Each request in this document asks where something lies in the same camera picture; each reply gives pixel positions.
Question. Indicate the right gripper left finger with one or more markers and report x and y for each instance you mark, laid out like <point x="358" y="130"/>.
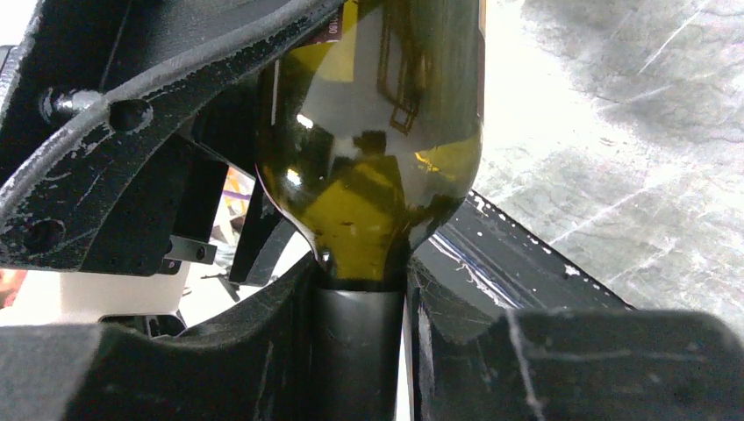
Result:
<point x="250" y="362"/>

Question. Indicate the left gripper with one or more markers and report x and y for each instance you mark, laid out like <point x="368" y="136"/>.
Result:
<point x="95" y="177"/>

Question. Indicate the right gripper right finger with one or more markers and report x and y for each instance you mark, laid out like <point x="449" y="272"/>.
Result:
<point x="567" y="364"/>

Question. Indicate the green wine bottle silver cap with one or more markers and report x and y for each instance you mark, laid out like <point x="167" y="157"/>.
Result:
<point x="371" y="143"/>

